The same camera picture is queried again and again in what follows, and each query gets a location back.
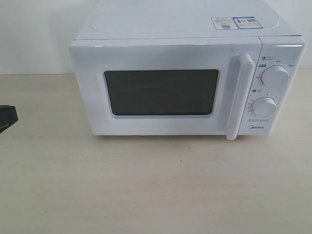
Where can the white microwave oven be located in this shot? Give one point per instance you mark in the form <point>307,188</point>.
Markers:
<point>191,19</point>

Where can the white lower control knob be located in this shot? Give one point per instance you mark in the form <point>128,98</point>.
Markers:
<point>264,107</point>

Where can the white control knob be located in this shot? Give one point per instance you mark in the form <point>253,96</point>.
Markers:
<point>275,76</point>
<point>264,107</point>

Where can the white microwave door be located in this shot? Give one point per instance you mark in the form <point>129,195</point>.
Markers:
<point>165,86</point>

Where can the white upper control knob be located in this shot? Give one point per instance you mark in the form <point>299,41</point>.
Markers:
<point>275,76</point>

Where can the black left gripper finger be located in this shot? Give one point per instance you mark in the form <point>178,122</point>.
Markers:
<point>8,117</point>

